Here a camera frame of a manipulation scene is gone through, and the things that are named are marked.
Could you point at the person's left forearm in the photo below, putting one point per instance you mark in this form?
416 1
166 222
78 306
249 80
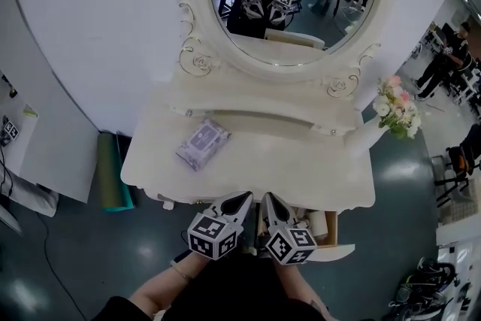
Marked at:
169 282

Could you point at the teal rolled mat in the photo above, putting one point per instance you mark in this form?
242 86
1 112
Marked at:
129 201

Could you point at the idle hand-held gripper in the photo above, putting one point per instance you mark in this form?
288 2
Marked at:
10 129

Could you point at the purple wet wipes pack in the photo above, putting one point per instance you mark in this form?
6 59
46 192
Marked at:
203 143

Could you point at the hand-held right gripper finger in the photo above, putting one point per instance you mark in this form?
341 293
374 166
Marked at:
288 216
267 214

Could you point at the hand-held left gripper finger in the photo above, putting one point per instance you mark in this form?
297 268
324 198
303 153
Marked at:
223 200
244 210

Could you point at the person's black clothing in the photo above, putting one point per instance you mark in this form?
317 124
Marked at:
233 289

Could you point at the row of black office chairs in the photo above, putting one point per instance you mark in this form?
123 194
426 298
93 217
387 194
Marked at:
466 82

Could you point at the white padded bundle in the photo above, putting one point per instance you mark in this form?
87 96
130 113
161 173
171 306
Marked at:
34 195

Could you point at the cream hair dryer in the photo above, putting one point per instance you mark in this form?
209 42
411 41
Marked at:
319 221

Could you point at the black orange desk chair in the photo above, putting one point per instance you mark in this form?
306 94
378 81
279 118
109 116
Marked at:
458 165

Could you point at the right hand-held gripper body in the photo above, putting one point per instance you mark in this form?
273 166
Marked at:
291 246

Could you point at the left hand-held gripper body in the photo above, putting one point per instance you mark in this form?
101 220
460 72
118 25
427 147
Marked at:
210 238

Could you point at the pile of black headgear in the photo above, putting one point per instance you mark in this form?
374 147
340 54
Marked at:
424 289

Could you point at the white dressing table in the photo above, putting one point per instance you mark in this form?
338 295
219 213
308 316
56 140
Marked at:
300 169

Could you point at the oval white-framed mirror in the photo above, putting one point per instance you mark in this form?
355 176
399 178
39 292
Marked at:
338 30

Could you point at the person's right forearm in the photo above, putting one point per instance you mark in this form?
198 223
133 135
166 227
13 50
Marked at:
297 285

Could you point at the wooden drawer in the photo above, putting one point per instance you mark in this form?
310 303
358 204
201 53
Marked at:
332 253

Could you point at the white vase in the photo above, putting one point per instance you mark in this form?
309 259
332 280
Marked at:
370 137

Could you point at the pink white flower bouquet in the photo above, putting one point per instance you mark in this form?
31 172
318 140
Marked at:
398 109

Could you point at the small table lamp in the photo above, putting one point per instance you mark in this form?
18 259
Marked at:
11 90

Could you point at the white shelf unit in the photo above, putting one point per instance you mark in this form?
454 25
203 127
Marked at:
64 161

